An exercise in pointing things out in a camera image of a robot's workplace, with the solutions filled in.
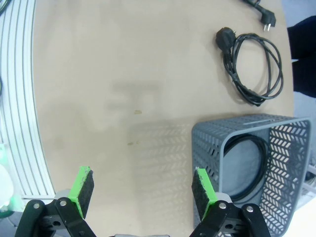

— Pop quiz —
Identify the black power cable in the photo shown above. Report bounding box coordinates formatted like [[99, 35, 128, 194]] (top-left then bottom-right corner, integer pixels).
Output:
[[216, 26, 284, 107], [240, 0, 277, 33], [223, 134, 270, 202]]

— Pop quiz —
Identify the grey plastic basket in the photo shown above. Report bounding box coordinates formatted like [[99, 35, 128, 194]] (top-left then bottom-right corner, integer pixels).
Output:
[[192, 113, 312, 235]]

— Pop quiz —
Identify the aluminium table edge rail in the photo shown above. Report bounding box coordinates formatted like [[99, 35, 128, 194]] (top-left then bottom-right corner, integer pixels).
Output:
[[0, 0, 56, 199]]

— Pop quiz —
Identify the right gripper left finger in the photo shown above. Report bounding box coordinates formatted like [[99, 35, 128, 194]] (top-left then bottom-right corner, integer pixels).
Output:
[[14, 166, 96, 237]]

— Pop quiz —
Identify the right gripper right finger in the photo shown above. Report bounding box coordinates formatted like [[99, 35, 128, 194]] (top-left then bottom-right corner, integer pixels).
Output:
[[189, 167, 271, 237]]

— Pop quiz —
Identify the person in green henley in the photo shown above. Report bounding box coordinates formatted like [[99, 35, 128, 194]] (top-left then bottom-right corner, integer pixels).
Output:
[[287, 15, 316, 96]]

